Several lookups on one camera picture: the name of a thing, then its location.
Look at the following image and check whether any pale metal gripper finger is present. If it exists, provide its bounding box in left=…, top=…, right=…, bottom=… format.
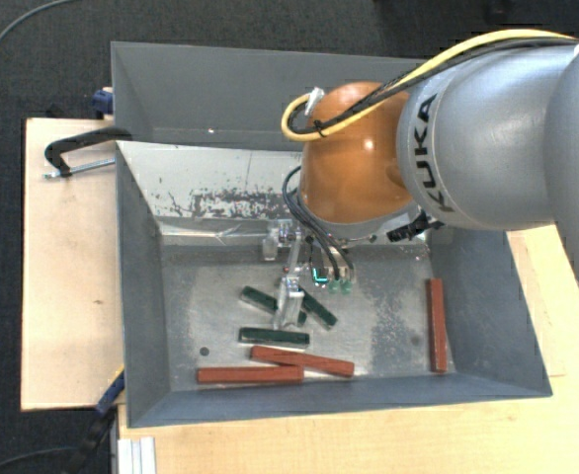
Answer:
left=262, top=218, right=294, bottom=263
left=272, top=275, right=305, bottom=330

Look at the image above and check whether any dark green flat block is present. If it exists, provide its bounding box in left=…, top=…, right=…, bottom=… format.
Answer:
left=237, top=326, right=311, bottom=351
left=298, top=288, right=339, bottom=332
left=239, top=284, right=308, bottom=326

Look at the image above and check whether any red-brown flat block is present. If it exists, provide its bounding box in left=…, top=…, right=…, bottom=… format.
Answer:
left=196, top=364, right=305, bottom=385
left=426, top=277, right=451, bottom=375
left=250, top=345, right=357, bottom=379

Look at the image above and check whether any grey metal bin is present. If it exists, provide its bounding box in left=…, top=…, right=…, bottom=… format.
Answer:
left=110, top=40, right=553, bottom=429

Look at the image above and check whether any pale wood flat board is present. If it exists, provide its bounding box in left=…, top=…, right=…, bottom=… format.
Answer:
left=20, top=118, right=125, bottom=412

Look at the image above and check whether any black cylinder on white bracket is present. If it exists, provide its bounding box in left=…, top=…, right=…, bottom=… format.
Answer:
left=385, top=210, right=444, bottom=244

